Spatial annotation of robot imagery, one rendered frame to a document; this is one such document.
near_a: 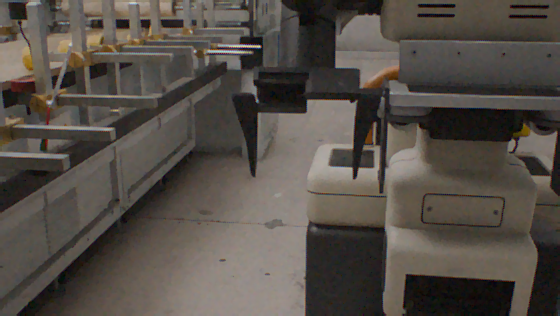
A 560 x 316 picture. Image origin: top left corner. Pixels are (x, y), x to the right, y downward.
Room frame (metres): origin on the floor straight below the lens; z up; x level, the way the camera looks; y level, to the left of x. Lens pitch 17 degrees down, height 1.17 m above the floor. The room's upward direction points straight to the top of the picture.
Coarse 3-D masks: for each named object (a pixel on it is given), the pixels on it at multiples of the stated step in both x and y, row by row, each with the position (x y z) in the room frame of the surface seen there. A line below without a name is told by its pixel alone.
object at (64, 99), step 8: (24, 96) 1.73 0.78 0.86; (32, 96) 1.73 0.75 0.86; (64, 96) 1.71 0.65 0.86; (72, 96) 1.71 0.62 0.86; (80, 96) 1.71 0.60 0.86; (88, 96) 1.71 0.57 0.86; (96, 96) 1.71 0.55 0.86; (104, 96) 1.70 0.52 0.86; (112, 96) 1.70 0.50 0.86; (120, 96) 1.70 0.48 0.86; (128, 96) 1.70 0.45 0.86; (136, 96) 1.70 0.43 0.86; (24, 104) 1.73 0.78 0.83; (64, 104) 1.71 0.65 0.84; (72, 104) 1.71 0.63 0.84; (80, 104) 1.71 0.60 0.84; (88, 104) 1.70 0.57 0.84; (96, 104) 1.70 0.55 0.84; (104, 104) 1.70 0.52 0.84; (112, 104) 1.69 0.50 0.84; (120, 104) 1.69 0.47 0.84; (128, 104) 1.68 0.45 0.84; (136, 104) 1.68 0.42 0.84; (144, 104) 1.68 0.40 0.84; (152, 104) 1.67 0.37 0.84
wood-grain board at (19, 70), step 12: (48, 36) 3.51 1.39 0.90; (60, 36) 3.48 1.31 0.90; (120, 36) 3.46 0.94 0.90; (0, 48) 2.77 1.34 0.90; (12, 48) 2.77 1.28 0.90; (48, 48) 2.76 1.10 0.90; (0, 60) 2.29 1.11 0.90; (12, 60) 2.29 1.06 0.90; (0, 72) 1.94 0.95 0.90; (12, 72) 1.94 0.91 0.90; (24, 72) 1.94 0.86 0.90; (0, 84) 1.73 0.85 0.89
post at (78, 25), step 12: (72, 0) 1.93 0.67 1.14; (72, 12) 1.93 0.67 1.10; (72, 24) 1.93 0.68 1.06; (84, 24) 1.95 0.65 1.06; (72, 36) 1.93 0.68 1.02; (84, 36) 1.94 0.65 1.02; (72, 48) 1.93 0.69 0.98; (84, 48) 1.94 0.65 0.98; (84, 72) 1.92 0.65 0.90; (84, 84) 1.92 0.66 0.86; (84, 108) 1.92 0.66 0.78; (84, 120) 1.92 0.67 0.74
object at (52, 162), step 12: (0, 156) 1.20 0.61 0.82; (12, 156) 1.20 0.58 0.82; (24, 156) 1.20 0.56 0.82; (36, 156) 1.20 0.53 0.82; (48, 156) 1.20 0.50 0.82; (60, 156) 1.20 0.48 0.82; (0, 168) 1.20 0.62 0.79; (12, 168) 1.20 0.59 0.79; (24, 168) 1.20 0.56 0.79; (36, 168) 1.19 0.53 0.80; (48, 168) 1.19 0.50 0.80; (60, 168) 1.18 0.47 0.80
